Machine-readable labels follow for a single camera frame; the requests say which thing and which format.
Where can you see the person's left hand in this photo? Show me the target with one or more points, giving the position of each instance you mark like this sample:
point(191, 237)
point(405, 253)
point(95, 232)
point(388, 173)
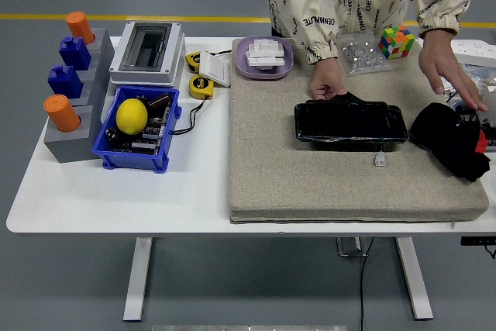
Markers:
point(441, 59)

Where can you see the person's right hand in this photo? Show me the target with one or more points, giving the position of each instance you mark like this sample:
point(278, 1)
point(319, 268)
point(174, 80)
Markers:
point(325, 80)

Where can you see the black rag with red tag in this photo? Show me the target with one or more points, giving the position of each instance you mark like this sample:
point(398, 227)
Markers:
point(438, 133)

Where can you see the person's right forearm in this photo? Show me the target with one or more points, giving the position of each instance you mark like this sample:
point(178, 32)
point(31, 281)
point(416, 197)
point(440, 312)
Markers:
point(310, 28)

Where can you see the white power strip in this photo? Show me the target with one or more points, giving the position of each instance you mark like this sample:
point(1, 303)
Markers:
point(476, 52)

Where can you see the clear plastic parts bags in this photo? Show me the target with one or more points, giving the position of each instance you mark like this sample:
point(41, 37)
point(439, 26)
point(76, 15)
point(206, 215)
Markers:
point(480, 73)

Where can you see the clear bag of metal nuts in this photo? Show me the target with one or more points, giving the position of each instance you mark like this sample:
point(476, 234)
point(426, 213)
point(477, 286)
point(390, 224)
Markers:
point(362, 56)

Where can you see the colourful puzzle cube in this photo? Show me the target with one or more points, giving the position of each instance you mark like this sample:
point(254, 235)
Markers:
point(395, 42)

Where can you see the purple plastic tray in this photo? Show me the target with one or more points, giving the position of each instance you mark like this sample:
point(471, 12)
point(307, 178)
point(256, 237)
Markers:
point(242, 67)

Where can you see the grey-brown mat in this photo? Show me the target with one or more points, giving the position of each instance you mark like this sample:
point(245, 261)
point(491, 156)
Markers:
point(310, 183)

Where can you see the yellow tape measure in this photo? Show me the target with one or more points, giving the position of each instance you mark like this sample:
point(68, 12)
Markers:
point(199, 86)
point(192, 60)

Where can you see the brown cylindrical capacitor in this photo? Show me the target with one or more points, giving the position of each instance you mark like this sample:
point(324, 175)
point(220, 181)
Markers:
point(159, 100)

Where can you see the black circuit board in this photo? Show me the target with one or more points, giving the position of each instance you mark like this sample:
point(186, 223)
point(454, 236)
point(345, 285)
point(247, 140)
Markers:
point(153, 129)

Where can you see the black table control box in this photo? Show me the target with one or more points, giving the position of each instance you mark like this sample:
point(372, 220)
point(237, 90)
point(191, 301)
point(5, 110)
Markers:
point(476, 241)

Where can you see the yellow lemon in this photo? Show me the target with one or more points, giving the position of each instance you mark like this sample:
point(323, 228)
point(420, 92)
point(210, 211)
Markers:
point(131, 117)

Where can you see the blue plastic bin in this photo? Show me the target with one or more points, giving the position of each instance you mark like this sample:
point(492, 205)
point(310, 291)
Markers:
point(131, 160)

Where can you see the round black capacitor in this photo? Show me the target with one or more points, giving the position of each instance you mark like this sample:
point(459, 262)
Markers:
point(112, 134)

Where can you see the white table leg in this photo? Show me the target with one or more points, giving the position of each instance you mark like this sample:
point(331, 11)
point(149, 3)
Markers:
point(416, 280)
point(135, 280)

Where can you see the blue plastic block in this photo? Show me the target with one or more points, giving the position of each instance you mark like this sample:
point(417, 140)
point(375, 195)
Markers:
point(66, 83)
point(75, 54)

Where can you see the orange cylinder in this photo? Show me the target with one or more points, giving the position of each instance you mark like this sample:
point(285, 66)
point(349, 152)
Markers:
point(62, 114)
point(79, 26)

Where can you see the grey stepped block holder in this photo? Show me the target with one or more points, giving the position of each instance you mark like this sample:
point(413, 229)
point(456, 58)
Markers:
point(69, 149)

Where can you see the white switch parts pile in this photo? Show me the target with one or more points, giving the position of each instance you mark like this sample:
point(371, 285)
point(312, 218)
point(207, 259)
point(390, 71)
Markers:
point(265, 54)

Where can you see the white wall switch plate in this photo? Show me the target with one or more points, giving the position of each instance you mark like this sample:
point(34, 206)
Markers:
point(215, 69)

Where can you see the grey white electrical enclosure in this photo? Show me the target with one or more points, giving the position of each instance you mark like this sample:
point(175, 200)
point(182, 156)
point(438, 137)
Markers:
point(174, 56)

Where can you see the metal bracket under table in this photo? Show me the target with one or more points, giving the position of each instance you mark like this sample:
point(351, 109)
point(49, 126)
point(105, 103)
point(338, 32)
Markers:
point(345, 249)

